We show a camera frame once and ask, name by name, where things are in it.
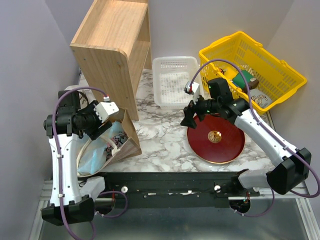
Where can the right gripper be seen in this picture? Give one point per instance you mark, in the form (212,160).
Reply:
(189,111)

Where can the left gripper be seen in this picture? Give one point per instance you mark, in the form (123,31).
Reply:
(95,132)

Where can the light blue plastic bag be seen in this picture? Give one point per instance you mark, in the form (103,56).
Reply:
(95,153)

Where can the brown paper bag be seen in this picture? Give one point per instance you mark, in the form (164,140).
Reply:
(131,147)

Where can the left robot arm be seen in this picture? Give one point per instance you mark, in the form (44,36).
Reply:
(65,128)

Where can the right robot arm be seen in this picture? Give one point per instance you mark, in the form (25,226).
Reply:
(291,165)

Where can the red round plate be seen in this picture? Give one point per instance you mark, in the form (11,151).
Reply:
(216,140)

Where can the white plastic basket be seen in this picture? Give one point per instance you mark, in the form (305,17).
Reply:
(170,76)

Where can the green box in basket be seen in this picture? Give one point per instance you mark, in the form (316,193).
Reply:
(239,81)

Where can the white cartoon packet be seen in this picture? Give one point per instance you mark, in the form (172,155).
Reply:
(260,98)

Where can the wooden shelf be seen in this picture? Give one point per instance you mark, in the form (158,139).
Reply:
(112,46)

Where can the yellow shopping basket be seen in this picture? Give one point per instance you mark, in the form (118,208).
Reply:
(276,78)

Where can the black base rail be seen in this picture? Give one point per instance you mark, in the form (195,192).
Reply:
(162,190)

